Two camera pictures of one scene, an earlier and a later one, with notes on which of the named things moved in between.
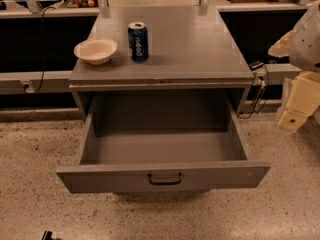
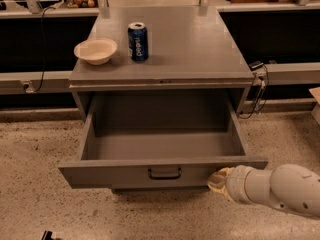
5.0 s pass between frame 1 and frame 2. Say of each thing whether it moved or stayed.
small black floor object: stayed
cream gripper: moved
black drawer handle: moved
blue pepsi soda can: stayed
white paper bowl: stayed
